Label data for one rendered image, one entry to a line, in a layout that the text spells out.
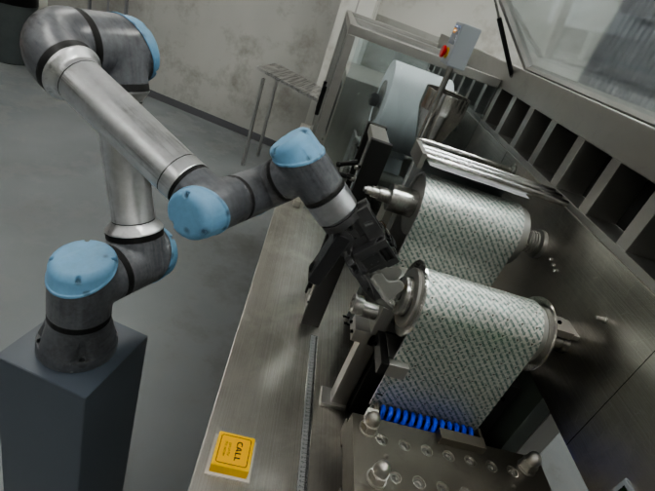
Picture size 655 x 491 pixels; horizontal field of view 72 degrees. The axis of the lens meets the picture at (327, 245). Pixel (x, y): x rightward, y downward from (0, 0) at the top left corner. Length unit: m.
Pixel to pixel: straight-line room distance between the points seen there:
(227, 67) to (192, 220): 4.60
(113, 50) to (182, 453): 1.53
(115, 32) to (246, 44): 4.21
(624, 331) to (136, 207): 0.92
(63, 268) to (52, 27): 0.39
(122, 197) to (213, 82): 4.37
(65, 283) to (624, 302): 0.97
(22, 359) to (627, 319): 1.11
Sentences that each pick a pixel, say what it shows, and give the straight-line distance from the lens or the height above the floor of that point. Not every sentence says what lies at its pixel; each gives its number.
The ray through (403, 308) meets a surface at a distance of 0.82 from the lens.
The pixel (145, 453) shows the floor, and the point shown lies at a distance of 2.00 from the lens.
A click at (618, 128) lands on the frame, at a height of 1.63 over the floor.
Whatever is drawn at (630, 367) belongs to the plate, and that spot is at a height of 1.33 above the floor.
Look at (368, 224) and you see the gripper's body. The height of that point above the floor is 1.38.
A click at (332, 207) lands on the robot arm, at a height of 1.40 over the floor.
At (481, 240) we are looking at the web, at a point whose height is 1.33.
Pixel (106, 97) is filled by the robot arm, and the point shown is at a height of 1.45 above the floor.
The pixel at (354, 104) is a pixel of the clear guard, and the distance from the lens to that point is 1.70.
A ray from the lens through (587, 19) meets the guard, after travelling 1.17.
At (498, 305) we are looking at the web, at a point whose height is 1.31.
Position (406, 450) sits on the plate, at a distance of 0.91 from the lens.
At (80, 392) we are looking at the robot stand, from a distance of 1.01.
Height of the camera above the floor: 1.69
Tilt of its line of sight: 29 degrees down
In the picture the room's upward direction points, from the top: 21 degrees clockwise
